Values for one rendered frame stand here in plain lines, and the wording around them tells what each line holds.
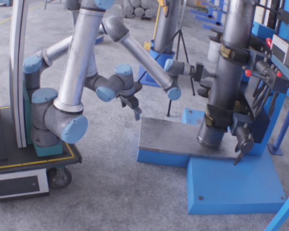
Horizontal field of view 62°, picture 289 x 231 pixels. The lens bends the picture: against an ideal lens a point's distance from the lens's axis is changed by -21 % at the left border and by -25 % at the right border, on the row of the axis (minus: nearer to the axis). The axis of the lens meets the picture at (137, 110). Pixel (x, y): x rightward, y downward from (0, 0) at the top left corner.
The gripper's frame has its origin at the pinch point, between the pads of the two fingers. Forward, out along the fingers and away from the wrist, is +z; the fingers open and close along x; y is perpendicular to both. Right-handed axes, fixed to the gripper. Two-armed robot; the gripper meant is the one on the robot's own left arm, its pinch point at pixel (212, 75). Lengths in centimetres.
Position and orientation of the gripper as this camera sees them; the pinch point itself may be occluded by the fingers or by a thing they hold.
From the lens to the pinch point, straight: 204.9
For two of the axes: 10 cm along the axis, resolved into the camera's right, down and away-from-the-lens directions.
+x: -1.6, 8.6, 4.9
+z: 9.9, 1.7, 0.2
